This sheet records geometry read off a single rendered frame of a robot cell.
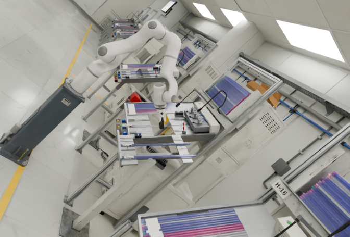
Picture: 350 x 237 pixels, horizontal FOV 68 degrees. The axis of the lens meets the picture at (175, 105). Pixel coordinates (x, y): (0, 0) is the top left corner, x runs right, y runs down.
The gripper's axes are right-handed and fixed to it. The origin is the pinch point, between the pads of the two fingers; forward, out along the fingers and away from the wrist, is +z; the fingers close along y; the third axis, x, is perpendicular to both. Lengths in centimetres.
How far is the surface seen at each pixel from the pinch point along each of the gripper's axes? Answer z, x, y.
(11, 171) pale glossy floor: 26, 108, 10
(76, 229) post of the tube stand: 70, 70, -14
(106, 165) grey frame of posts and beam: 34, 43, 8
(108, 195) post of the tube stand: 43, 43, -14
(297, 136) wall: 95, -192, 79
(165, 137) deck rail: 18.7, -4.7, 11.5
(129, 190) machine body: 66, 28, 11
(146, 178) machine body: 56, 14, 11
